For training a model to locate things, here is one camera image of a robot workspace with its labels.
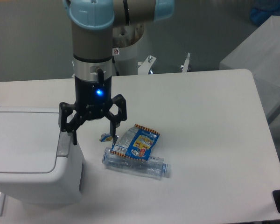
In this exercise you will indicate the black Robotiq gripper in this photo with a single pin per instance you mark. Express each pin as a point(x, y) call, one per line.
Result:
point(92, 102)

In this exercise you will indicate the white push-lid trash can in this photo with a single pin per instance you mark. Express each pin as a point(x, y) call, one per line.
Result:
point(38, 162)

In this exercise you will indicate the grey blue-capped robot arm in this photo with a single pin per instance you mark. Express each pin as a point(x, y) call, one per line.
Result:
point(92, 24)

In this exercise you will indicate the small torn wrapper piece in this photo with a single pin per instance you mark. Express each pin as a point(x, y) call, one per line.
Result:
point(107, 137)

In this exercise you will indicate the blue snack wrapper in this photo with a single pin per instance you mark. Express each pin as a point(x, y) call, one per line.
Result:
point(137, 143)

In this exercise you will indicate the crushed clear plastic bottle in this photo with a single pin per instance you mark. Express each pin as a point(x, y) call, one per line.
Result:
point(154, 167)

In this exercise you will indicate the silver bolt clamp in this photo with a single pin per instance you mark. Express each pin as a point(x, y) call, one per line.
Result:
point(186, 66)

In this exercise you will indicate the white covered side table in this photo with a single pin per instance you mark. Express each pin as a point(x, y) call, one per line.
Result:
point(260, 54)

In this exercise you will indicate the blue plastic bag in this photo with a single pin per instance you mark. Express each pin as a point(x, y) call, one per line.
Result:
point(263, 10)

